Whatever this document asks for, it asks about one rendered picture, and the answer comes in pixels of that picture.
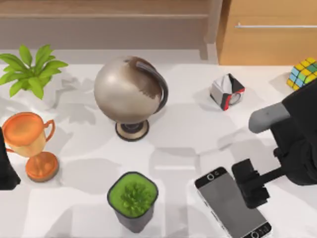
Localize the black and silver smartphone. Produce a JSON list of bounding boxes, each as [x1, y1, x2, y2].
[[194, 166, 272, 238]]

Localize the red white black box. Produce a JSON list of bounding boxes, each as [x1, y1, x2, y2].
[[210, 73, 246, 112]]

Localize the coloured puzzle cube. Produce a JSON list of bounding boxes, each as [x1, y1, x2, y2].
[[286, 57, 317, 91]]

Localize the green plant in dark pot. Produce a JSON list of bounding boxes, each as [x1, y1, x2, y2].
[[106, 171, 159, 234]]

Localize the wooden cupboard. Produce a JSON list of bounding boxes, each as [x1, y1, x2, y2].
[[215, 0, 317, 66]]

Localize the beige globe on stand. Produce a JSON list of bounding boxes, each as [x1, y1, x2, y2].
[[93, 56, 170, 142]]

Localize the wooden open shelves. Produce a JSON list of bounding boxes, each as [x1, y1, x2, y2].
[[0, 0, 223, 60]]

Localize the orange trophy cup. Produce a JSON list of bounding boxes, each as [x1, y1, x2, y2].
[[1, 112, 60, 183]]

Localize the green leafy plant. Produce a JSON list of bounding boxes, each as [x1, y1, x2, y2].
[[0, 44, 69, 100]]

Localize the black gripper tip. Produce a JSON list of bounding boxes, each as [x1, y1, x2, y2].
[[0, 126, 21, 191]]

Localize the long metal handle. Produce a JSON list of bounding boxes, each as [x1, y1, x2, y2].
[[234, 22, 317, 29]]

